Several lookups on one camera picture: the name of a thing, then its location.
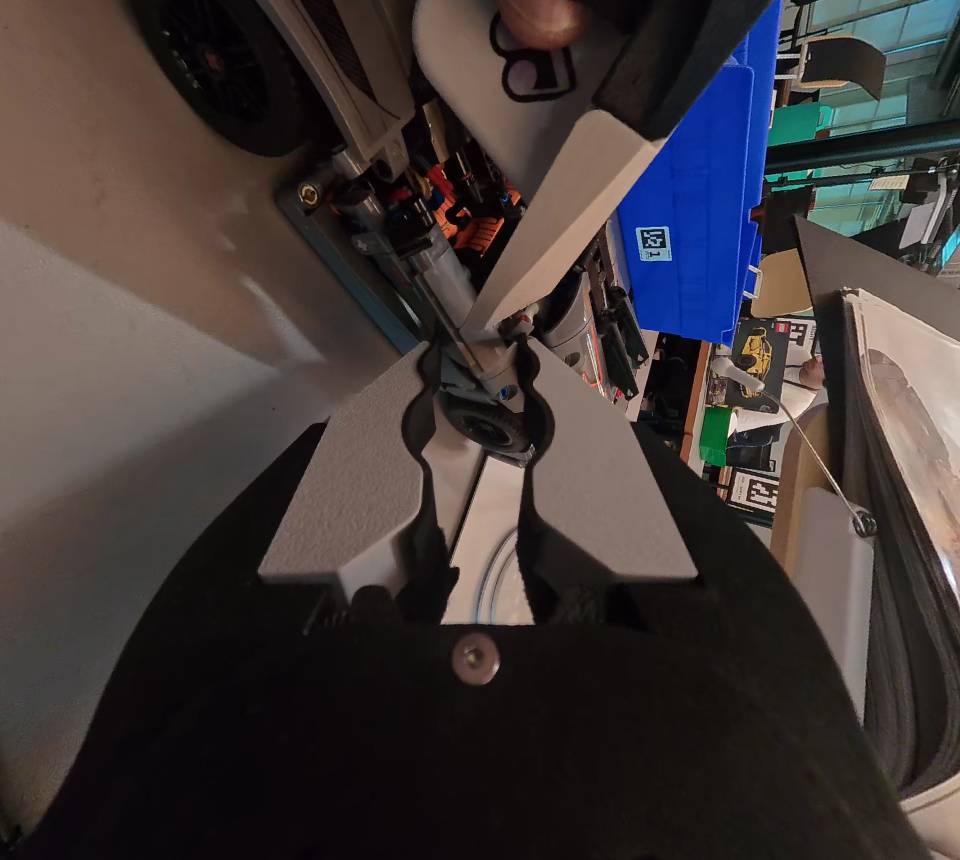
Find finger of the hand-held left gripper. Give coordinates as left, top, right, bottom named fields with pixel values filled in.
left=461, top=110, right=669, bottom=344

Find green plastic bin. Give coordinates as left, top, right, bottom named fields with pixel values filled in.
left=699, top=406, right=740, bottom=467

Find blue plastic storage bin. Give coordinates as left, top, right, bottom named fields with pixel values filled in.
left=606, top=0, right=785, bottom=350

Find grey lego car model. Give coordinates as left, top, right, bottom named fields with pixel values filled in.
left=37, top=0, right=654, bottom=471

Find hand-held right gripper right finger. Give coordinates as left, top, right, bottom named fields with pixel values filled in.
left=516, top=338, right=699, bottom=623

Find lego instruction booklet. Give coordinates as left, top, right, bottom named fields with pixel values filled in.
left=795, top=215, right=960, bottom=809

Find person's left hand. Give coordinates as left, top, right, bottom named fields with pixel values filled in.
left=493, top=0, right=592, bottom=49

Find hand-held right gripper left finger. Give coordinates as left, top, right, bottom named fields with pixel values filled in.
left=257, top=341, right=453, bottom=623

